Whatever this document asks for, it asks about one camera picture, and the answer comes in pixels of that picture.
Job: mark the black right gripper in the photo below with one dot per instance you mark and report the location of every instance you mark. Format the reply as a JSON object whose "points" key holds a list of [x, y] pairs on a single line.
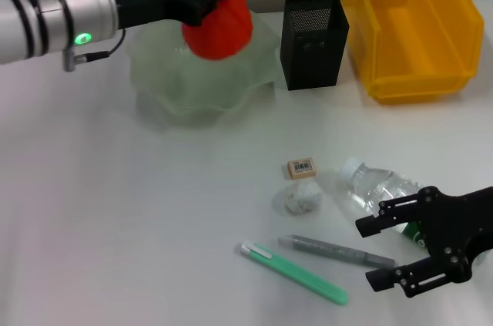
{"points": [[454, 226]]}

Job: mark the orange mandarin fruit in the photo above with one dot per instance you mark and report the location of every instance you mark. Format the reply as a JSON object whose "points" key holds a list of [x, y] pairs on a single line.
{"points": [[221, 33]]}

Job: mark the clear green-label water bottle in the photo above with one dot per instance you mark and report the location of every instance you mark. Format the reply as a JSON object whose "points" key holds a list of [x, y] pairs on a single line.
{"points": [[366, 183]]}

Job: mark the mint green pen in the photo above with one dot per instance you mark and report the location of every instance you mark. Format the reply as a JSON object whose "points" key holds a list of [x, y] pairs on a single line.
{"points": [[292, 270]]}

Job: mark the white paper ball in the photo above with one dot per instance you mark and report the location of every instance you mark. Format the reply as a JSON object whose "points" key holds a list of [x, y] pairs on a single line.
{"points": [[302, 199]]}

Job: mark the grey marker pen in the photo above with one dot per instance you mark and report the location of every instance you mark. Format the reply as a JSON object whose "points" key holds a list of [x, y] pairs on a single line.
{"points": [[327, 249]]}

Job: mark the green glass fruit bowl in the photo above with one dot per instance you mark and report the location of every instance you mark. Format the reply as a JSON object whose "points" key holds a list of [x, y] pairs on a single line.
{"points": [[215, 87]]}

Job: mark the beige eraser with barcode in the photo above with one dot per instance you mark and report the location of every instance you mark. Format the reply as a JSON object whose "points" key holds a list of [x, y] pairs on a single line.
{"points": [[303, 169]]}

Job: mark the black mesh pen holder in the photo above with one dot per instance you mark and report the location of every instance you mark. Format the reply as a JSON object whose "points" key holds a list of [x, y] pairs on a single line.
{"points": [[312, 56]]}

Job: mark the yellow plastic bin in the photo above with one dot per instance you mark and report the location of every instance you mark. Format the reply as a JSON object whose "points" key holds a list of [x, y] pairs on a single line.
{"points": [[416, 44]]}

